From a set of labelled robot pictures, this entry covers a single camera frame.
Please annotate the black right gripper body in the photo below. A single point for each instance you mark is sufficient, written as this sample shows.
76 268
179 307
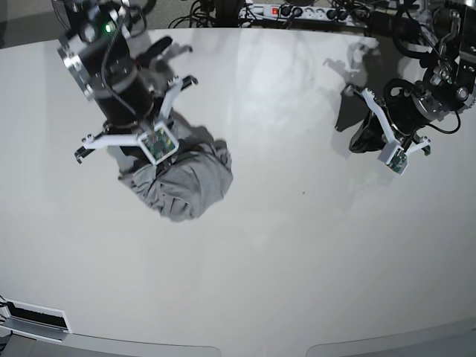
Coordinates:
156 49

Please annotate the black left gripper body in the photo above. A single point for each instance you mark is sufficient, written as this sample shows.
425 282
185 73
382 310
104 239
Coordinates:
369 137

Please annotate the grey t-shirt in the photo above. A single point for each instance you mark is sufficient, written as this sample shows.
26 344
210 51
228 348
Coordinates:
184 186

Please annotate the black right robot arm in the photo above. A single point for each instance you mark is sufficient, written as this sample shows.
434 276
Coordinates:
95 50

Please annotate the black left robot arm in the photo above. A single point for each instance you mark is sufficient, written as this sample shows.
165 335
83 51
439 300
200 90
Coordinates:
446 52

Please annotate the white power strip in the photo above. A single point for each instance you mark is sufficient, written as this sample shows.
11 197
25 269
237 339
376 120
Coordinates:
282 13

